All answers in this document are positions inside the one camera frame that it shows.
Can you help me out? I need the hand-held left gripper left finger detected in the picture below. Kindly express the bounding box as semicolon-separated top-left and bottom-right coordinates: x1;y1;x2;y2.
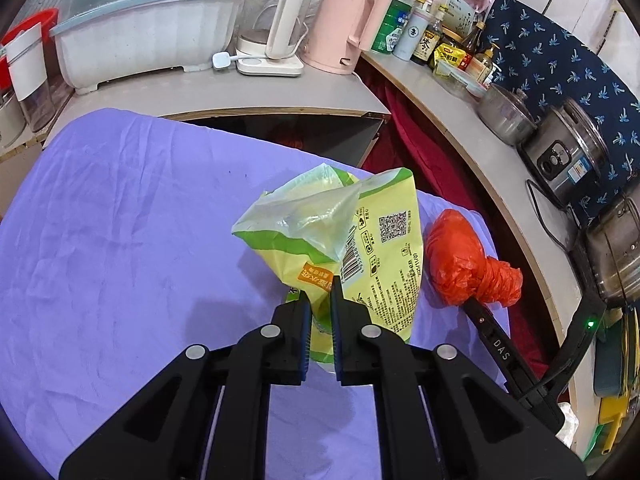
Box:
59;290;312;480

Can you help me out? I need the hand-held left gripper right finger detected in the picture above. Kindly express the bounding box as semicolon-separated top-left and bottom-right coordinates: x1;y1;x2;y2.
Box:
327;276;586;480

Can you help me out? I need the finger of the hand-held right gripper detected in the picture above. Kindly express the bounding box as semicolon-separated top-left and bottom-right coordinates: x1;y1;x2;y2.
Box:
464;298;494;339

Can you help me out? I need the red orange plastic bag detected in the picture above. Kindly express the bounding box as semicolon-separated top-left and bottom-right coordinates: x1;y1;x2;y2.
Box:
424;208;523;308

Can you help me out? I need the green yellow snack bag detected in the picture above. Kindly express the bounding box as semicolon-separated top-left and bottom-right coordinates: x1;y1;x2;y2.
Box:
231;162;426;373

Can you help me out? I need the blue basins yellow rim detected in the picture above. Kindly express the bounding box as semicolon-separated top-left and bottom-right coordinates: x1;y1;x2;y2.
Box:
592;305;638;398

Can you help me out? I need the yellow pot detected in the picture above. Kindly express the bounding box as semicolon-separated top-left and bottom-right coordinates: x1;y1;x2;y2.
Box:
597;394;632;456

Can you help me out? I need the black induction cooker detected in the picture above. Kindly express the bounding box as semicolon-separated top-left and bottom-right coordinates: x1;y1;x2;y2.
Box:
570;232;626;311

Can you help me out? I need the large steel steamer pot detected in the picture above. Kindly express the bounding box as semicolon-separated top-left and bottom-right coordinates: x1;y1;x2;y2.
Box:
582;195;640;306

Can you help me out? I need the steel rice cooker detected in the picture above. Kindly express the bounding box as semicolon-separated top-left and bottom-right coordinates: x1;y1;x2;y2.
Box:
517;97;611;206

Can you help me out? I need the small steel pot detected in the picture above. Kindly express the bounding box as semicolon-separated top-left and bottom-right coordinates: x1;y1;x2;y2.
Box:
475;85;538;147

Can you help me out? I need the clear food container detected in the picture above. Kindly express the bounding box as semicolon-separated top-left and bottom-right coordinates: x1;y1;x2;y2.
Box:
435;62;488;98

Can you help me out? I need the pump bottle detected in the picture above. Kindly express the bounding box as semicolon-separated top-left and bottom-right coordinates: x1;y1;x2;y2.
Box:
470;42;501;83

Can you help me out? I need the yellow label jar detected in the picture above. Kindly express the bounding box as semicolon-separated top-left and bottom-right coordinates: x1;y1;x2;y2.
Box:
432;30;468;68

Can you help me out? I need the blue printed cloth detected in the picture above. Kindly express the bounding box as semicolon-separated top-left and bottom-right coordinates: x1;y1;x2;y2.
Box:
480;0;640;226

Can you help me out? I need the dark bottle red label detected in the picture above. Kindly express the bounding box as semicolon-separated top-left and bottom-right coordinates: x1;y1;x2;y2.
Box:
460;21;487;72

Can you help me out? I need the dark bottle white label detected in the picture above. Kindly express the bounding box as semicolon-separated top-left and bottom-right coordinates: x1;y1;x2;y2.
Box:
411;5;446;67

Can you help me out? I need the pale blue bottle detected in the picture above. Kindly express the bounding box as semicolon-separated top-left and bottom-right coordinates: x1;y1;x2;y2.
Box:
392;7;433;59

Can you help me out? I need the green can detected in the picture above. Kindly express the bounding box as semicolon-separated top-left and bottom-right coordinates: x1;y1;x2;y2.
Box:
370;0;413;55

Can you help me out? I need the white green carton box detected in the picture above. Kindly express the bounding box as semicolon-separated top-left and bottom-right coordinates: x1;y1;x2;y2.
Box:
430;0;477;36

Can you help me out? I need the pink electric kettle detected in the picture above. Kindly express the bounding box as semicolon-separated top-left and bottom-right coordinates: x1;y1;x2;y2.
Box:
302;0;393;76

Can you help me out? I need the white glass kettle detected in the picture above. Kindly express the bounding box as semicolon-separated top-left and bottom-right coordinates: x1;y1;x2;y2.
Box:
235;0;318;77

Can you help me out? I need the white covered dish rack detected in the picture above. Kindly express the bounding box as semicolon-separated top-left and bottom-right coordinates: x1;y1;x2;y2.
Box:
50;0;246;95

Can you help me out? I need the red basin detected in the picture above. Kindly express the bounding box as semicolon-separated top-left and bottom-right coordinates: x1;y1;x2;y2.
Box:
0;8;60;91

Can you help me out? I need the black power cable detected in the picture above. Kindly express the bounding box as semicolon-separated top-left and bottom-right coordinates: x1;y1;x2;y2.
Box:
525;179;576;253

